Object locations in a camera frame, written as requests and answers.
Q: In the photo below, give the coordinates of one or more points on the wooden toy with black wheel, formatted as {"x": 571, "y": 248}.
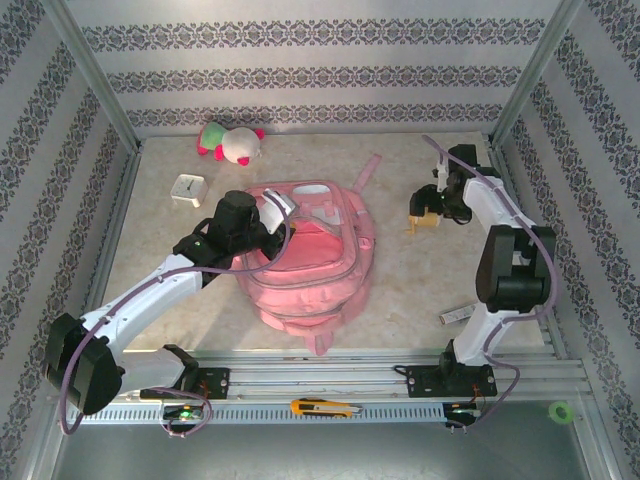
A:
{"x": 425, "y": 225}

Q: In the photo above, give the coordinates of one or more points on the pink backpack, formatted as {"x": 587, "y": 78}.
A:
{"x": 310, "y": 280}

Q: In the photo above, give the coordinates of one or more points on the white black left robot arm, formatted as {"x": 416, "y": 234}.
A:
{"x": 150, "y": 295}

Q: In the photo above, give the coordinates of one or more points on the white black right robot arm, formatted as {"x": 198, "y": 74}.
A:
{"x": 482, "y": 200}

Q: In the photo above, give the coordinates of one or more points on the white square alarm clock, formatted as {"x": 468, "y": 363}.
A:
{"x": 189, "y": 190}

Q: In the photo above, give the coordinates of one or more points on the white green pink plush toy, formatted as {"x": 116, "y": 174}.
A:
{"x": 240, "y": 145}

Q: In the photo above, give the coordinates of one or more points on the small silver tube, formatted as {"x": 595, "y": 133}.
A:
{"x": 457, "y": 315}

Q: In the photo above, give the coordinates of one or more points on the yellow utility knife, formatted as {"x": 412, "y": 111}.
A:
{"x": 310, "y": 406}

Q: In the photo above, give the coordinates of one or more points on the small circuit board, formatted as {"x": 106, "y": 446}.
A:
{"x": 462, "y": 411}
{"x": 182, "y": 414}

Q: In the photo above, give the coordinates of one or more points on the green tape roll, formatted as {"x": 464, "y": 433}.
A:
{"x": 554, "y": 412}

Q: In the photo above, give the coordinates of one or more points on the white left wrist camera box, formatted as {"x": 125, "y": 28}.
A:
{"x": 277, "y": 212}

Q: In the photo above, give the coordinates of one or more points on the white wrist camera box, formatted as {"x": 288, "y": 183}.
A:
{"x": 277, "y": 212}
{"x": 442, "y": 175}

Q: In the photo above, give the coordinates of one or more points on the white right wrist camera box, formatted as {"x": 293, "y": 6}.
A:
{"x": 442, "y": 175}

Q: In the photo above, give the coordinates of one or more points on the aluminium side rail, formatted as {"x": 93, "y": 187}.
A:
{"x": 552, "y": 335}
{"x": 114, "y": 225}

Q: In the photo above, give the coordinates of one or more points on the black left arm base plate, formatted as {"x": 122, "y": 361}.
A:
{"x": 215, "y": 382}

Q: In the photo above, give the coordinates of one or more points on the aluminium mounting rail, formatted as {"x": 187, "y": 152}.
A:
{"x": 310, "y": 380}

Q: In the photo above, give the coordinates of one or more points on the aluminium frame post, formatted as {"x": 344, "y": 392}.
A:
{"x": 90, "y": 70}
{"x": 540, "y": 65}

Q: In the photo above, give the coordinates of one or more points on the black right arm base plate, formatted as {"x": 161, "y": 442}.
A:
{"x": 420, "y": 382}

